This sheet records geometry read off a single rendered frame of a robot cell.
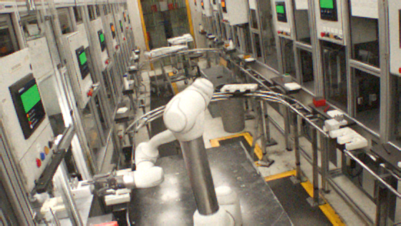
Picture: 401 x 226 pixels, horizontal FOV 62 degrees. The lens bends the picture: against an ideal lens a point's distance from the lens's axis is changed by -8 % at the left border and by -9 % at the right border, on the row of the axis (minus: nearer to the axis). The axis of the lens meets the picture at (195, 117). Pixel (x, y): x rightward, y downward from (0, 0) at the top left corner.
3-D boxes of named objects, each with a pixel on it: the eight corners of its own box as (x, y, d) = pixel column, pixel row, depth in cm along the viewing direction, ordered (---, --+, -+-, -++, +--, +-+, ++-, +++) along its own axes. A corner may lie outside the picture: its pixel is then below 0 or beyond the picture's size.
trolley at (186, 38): (203, 75, 844) (196, 34, 812) (179, 80, 833) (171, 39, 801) (193, 69, 922) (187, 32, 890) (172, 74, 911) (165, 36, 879)
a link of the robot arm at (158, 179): (138, 193, 189) (137, 175, 199) (167, 188, 190) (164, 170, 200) (133, 180, 182) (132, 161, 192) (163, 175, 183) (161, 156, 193)
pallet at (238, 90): (221, 97, 383) (220, 88, 380) (225, 93, 395) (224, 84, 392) (254, 96, 367) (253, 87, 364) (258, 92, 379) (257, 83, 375)
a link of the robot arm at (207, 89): (181, 99, 171) (170, 109, 160) (200, 69, 162) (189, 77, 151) (203, 115, 171) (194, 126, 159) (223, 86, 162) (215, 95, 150)
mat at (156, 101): (205, 176, 391) (205, 175, 391) (152, 187, 387) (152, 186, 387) (172, 71, 942) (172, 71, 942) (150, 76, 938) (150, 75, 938)
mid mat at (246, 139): (271, 163, 392) (271, 162, 392) (223, 174, 389) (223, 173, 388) (248, 131, 486) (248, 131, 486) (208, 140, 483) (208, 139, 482)
